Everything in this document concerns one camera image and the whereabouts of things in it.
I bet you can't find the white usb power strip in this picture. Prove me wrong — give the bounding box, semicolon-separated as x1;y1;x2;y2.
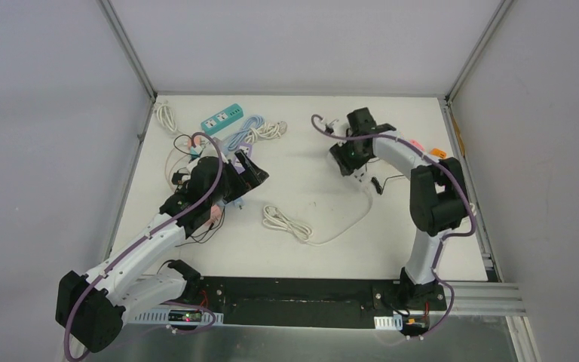
351;168;369;187

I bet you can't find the pink plug adapter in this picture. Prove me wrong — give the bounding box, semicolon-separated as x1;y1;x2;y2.
409;140;424;151

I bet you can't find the orange power strip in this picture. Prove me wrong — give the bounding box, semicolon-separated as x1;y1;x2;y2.
430;148;447;159

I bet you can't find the purple power strip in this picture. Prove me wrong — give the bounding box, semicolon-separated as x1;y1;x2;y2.
233;142;253;173

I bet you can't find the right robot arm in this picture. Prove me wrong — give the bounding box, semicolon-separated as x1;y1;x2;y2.
320;108;473;309

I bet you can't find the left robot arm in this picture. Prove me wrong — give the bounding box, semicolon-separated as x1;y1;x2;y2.
55;150;269;360

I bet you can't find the small pink plug charger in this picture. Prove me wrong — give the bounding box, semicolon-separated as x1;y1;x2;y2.
188;137;202;149

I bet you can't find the pink cube adapter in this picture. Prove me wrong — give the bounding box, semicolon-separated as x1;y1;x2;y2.
206;205;222;225

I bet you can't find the teal power strip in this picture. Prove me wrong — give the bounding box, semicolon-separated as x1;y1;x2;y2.
201;103;244;136

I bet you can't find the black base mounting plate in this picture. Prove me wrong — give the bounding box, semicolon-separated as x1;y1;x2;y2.
175;276;448;329

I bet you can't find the thin black cable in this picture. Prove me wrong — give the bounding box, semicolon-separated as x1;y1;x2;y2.
372;174;410;196

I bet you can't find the white coiled cable centre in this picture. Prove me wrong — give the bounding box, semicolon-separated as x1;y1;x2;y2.
262;185;375;247

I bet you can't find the white coiled cable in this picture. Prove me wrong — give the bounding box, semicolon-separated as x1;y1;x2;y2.
262;185;375;247
155;101;179;136

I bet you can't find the white cable of purple strip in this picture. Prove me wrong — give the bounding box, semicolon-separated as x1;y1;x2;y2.
241;119;289;146

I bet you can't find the light blue coiled cable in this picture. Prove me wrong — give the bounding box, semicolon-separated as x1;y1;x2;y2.
222;115;266;151

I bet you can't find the white coiled cable left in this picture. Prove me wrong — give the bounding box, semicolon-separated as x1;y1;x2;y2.
155;101;179;136

